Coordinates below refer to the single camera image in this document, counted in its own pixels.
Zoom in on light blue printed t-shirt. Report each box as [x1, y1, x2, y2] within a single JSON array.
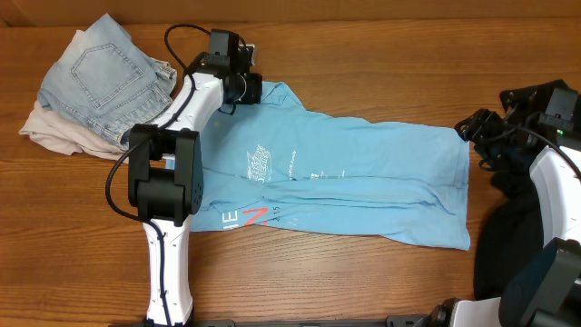
[[192, 83, 471, 250]]

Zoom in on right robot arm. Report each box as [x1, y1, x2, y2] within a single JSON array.
[[386, 80, 580, 326]]

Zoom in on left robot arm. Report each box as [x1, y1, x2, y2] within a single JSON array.
[[128, 29, 262, 326]]

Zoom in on black garment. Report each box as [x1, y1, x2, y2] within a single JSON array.
[[472, 79, 581, 301]]

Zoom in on folded light denim jeans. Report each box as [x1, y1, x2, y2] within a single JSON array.
[[37, 14, 177, 150]]

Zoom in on folded white cloth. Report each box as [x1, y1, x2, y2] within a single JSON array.
[[19, 30, 123, 160]]

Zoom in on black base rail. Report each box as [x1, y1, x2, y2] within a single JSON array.
[[108, 312, 437, 327]]

